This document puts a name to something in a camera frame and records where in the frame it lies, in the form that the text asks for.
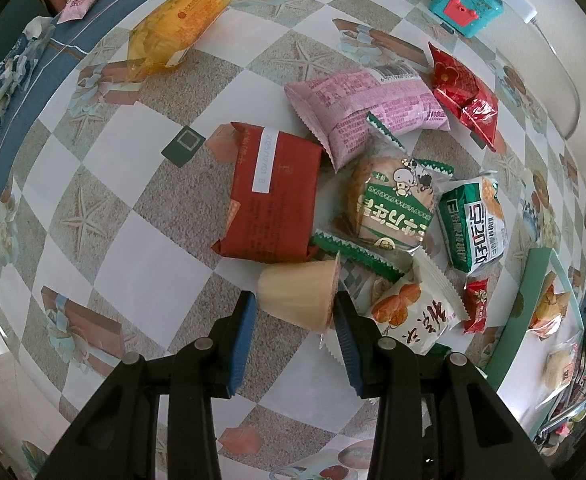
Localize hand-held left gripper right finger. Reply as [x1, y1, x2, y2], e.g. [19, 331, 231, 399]
[334, 290, 559, 480]

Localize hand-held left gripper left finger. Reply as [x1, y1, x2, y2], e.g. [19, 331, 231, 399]
[35, 290, 259, 480]

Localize beige jelly cup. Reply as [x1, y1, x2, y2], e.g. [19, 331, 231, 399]
[257, 252, 343, 335]

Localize green-rimmed tray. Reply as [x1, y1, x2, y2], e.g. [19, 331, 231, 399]
[483, 247, 586, 441]

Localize green white cracker packet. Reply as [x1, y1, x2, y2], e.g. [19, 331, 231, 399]
[437, 172, 509, 276]

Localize yellow snack packet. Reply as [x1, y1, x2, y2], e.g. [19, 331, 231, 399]
[128, 0, 239, 83]

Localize white orange-print snack packet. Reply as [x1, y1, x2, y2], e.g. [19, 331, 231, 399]
[323, 255, 469, 361]

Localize small red candy packet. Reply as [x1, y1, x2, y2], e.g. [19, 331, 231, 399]
[462, 277, 490, 335]

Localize red paper-wrapped snack packet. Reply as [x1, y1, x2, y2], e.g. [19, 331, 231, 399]
[211, 121, 324, 263]

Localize green cartoon bun packet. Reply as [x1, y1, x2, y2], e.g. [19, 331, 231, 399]
[313, 110, 456, 281]

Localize snack packets in tray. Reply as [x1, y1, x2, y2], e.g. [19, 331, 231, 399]
[528, 272, 571, 341]

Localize clear bun packet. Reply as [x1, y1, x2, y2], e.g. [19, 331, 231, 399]
[543, 347, 574, 391]

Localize colourful desk clutter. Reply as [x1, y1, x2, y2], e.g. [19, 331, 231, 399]
[538, 370, 586, 453]

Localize large pink snack packet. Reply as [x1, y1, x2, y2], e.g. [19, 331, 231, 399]
[284, 64, 451, 172]

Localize shiny red snack packet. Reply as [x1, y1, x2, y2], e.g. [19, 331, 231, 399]
[459, 96, 500, 154]

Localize red flower-print snack packet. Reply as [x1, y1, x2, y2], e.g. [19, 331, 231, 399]
[427, 41, 495, 111]

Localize blue white crumpled wrapper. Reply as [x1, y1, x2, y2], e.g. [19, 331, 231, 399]
[0, 17, 56, 146]

